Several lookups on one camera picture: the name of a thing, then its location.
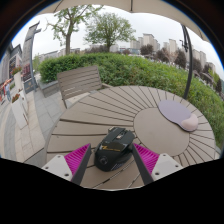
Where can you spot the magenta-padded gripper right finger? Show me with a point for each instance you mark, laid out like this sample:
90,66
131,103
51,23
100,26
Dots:
165,165

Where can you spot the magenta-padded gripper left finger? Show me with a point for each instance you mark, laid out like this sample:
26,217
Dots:
56,165

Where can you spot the black computer mouse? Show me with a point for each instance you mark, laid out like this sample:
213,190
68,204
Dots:
113,150

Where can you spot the lavender mouse pad with wrist rest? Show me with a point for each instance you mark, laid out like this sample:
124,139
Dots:
175,111

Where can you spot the white planter with orange flowers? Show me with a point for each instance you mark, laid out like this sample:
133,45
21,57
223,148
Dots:
19,111

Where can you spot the grey slatted outdoor chair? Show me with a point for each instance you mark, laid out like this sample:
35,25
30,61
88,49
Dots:
78,81

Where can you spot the person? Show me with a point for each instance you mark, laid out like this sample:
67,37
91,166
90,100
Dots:
7,91

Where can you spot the white planter with green plants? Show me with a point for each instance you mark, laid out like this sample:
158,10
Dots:
17,80

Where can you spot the green trimmed hedge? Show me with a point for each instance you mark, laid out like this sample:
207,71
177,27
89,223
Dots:
133,70

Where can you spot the dark curved parasol pole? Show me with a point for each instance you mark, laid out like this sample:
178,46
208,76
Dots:
190,66

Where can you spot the grey shopfront building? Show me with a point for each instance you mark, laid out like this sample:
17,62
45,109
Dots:
11,63

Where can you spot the tall grey sign pylon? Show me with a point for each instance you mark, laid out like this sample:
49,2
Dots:
28,53

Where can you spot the distant high-rise buildings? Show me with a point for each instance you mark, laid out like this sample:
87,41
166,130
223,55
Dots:
148,38

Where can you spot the sparse-leaved tree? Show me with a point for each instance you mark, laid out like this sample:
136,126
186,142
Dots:
68,36

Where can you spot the round bushy green tree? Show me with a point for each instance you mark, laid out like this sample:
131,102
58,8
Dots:
108,28

